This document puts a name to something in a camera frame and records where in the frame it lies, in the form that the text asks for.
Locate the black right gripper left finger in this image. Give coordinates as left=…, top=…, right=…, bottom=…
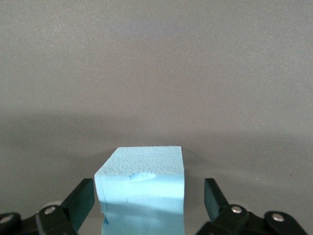
left=0, top=178, right=95, bottom=235

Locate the light blue foam block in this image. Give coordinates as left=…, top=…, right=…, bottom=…
left=94, top=146, right=185, bottom=235

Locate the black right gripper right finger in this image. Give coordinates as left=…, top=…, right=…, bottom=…
left=195, top=178, right=306, bottom=235

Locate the dark grey table mat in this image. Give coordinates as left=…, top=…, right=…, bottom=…
left=0, top=0, right=313, bottom=235

